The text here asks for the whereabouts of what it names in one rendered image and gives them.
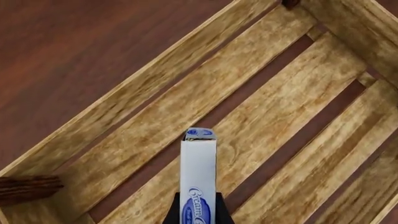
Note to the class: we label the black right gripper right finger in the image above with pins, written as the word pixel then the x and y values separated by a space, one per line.
pixel 223 213

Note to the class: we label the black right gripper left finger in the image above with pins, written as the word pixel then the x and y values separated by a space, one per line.
pixel 174 213

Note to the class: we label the white cream cheese box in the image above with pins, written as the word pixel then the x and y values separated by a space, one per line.
pixel 199 168

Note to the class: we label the wooden slat tray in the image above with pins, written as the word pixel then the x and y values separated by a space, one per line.
pixel 255 98

